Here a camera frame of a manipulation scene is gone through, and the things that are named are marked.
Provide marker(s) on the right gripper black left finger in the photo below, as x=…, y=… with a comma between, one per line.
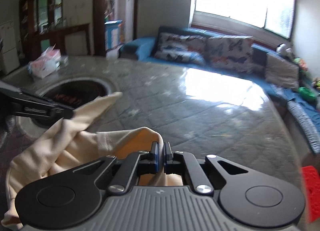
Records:
x=133, y=166

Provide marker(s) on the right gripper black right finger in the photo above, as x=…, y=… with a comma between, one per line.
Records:
x=187, y=166

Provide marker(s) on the cream sweatshirt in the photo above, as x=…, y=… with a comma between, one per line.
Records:
x=66, y=145

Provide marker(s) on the white refrigerator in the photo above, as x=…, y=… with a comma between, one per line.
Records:
x=9, y=55

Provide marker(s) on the pink white tissue pack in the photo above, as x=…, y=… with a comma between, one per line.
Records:
x=46, y=64

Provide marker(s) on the round black induction cooktop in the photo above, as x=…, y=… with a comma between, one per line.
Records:
x=77, y=92

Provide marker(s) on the grey quilted star table cover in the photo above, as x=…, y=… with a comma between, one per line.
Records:
x=195, y=111

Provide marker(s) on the dark wooden display cabinet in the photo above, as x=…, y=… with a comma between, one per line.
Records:
x=45, y=23

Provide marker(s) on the butterfly pillow left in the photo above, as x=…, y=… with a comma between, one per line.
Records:
x=181, y=49

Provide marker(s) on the butterfly pillow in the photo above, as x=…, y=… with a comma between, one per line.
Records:
x=230, y=52
x=181, y=49

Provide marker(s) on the blue white toy cabinet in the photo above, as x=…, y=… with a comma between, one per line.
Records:
x=112, y=34

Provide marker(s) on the butterfly pillow right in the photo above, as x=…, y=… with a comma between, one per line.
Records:
x=230, y=52

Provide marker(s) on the red plastic stool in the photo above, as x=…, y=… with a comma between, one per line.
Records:
x=312, y=184

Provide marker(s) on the blue corner sofa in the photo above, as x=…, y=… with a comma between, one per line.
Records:
x=305, y=114

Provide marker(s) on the beige grey cushion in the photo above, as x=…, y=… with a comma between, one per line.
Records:
x=281, y=72

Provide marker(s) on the green plastic toy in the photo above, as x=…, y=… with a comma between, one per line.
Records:
x=307, y=95

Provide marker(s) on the black white plush toy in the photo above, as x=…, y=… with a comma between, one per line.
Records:
x=283, y=50

